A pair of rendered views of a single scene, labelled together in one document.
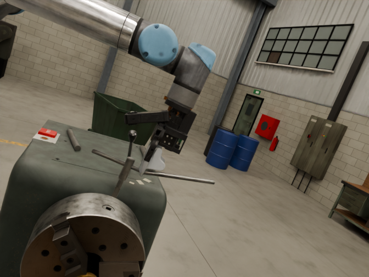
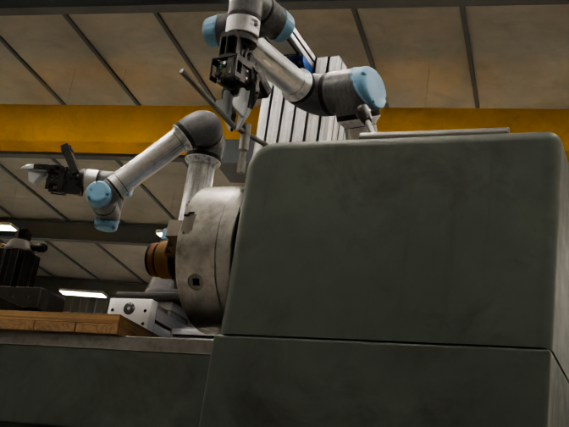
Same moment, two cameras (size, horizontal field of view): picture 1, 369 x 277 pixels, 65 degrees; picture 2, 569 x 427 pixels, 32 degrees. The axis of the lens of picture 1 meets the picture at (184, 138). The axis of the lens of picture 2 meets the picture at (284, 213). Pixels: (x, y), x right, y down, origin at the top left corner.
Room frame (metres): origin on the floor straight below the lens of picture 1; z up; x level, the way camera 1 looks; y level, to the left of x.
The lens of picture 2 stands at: (2.21, -1.23, 0.47)
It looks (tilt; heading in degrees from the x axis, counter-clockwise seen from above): 20 degrees up; 134
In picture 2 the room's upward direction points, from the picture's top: 8 degrees clockwise
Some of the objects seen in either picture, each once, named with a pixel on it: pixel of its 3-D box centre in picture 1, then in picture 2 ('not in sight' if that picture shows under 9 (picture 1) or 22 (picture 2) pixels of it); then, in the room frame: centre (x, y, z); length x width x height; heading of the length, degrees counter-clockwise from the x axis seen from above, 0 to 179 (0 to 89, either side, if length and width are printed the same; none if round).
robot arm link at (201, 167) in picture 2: not in sight; (196, 201); (-0.04, 0.67, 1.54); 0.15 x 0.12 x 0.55; 130
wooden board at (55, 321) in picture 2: not in sight; (102, 344); (0.47, 0.05, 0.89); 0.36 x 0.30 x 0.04; 110
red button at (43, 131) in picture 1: (47, 133); not in sight; (1.08, 0.50, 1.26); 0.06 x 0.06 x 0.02; 20
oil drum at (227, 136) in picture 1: (222, 149); not in sight; (7.22, -0.98, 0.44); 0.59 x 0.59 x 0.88
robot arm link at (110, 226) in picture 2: not in sight; (107, 211); (-0.24, 0.48, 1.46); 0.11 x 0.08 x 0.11; 130
